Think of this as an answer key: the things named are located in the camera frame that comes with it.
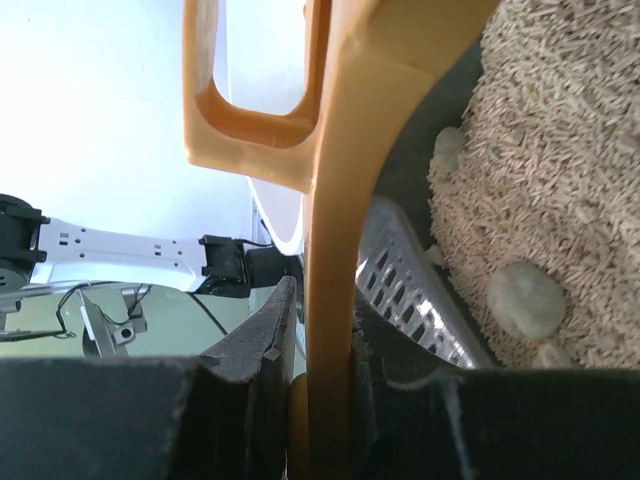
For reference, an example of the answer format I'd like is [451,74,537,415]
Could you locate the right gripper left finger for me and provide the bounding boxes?
[1,277,296,479]

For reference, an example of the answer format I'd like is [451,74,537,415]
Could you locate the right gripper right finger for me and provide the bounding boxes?
[352,304,639,479]

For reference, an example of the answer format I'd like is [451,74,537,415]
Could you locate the dark brown litter box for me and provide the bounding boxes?
[354,29,640,371]

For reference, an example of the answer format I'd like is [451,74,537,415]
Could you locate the yellow litter scoop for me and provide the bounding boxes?
[182,1,496,479]

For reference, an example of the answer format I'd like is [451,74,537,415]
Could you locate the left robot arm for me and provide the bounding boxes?
[1,195,303,298]

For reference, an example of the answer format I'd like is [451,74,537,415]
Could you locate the green clump in litter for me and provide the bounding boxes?
[487,262,567,340]
[433,126,466,172]

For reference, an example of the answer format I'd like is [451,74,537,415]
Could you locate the beige litter pellets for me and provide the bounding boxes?
[427,0,640,371]

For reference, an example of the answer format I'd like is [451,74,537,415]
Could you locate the white plastic tub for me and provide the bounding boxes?
[247,177,304,256]

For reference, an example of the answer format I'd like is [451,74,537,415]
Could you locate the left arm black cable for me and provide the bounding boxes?
[187,292,231,336]

